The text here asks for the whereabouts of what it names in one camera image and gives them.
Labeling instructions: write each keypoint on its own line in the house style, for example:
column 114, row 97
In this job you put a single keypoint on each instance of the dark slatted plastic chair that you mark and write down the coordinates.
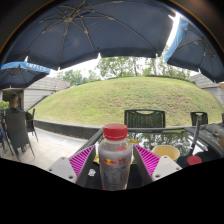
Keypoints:
column 145, row 119
column 199, row 117

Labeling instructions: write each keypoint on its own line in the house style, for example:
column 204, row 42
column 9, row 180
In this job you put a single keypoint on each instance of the navy umbrella with blue trim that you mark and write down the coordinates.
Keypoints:
column 196, row 53

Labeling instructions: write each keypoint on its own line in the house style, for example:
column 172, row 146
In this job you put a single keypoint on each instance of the dark wicker chair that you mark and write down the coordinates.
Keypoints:
column 16, row 133
column 31, row 121

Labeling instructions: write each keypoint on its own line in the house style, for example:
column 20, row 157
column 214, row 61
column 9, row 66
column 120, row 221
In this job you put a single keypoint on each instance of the blue lettered patio umbrella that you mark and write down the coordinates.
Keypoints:
column 20, row 73

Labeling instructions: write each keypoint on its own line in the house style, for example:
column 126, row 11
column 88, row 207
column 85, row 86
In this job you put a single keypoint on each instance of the large navy patio umbrella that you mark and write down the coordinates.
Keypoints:
column 86, row 30

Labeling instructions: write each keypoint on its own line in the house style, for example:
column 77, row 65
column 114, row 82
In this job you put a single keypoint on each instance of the grey building with sloped roof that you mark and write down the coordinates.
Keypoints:
column 43, row 91

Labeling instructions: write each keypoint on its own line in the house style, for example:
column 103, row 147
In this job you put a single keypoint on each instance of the dark wicker glass-top table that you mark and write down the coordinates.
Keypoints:
column 213, row 136

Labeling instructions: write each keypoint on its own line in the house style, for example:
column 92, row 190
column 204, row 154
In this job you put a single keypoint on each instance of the clear red-capped drink bottle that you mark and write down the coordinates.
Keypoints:
column 115, row 163

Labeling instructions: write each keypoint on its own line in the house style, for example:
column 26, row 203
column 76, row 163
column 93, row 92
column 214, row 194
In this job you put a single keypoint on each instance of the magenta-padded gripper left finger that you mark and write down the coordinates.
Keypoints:
column 63, row 168

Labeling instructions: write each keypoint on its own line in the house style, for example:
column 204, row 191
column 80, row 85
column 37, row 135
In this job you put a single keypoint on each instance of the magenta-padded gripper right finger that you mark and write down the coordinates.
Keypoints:
column 163, row 168

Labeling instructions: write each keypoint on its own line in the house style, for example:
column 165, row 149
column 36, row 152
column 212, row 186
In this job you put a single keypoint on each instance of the cream yellow cup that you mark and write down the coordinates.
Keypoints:
column 166, row 151

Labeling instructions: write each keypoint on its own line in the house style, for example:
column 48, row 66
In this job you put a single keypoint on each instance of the flat round red coaster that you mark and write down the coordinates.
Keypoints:
column 194, row 160

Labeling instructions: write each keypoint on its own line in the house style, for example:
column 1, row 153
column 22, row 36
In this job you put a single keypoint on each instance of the grey stone building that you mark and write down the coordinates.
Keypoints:
column 208, row 86

